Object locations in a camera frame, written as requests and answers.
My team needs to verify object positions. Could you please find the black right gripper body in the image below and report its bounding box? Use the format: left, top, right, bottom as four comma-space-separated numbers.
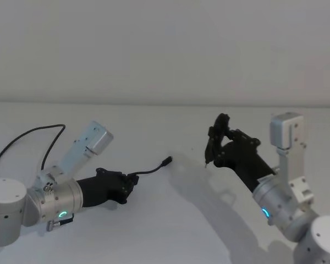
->
213, 128, 276, 194

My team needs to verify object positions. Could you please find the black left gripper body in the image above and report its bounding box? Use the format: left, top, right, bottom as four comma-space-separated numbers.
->
75, 167, 128, 208

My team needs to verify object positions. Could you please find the black cable with plug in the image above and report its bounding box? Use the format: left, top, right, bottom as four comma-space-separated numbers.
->
128, 156, 173, 177

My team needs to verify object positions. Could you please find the white table cloth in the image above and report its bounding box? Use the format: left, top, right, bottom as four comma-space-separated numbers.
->
0, 101, 330, 264

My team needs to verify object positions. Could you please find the white curtain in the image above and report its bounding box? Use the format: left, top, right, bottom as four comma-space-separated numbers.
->
0, 0, 330, 107

